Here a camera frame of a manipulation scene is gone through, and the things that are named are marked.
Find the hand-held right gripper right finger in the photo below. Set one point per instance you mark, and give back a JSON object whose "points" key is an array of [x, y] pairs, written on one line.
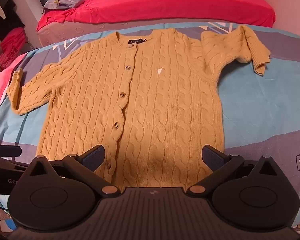
{"points": [[211, 157]]}

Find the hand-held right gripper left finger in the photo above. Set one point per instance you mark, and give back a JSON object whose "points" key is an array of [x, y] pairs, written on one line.
{"points": [[95, 157]]}

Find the blue grey patterned bedsheet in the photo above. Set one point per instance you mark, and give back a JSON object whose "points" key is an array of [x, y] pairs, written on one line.
{"points": [[265, 110]]}

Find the stack of pink clothes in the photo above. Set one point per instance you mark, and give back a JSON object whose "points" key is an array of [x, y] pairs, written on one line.
{"points": [[12, 42]]}

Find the brown embossed mattress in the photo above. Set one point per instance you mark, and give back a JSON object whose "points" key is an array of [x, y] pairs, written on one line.
{"points": [[72, 33]]}

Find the dark hanging clothes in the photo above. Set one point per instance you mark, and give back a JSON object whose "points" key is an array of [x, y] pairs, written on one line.
{"points": [[7, 17]]}

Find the pink blanket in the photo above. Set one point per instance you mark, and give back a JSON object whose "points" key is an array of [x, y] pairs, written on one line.
{"points": [[0, 85]]}

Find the red bedsheet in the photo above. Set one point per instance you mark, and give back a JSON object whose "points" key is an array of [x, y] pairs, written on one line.
{"points": [[165, 2]]}

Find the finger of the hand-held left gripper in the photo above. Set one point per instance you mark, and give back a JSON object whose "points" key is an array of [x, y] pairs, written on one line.
{"points": [[7, 149]]}

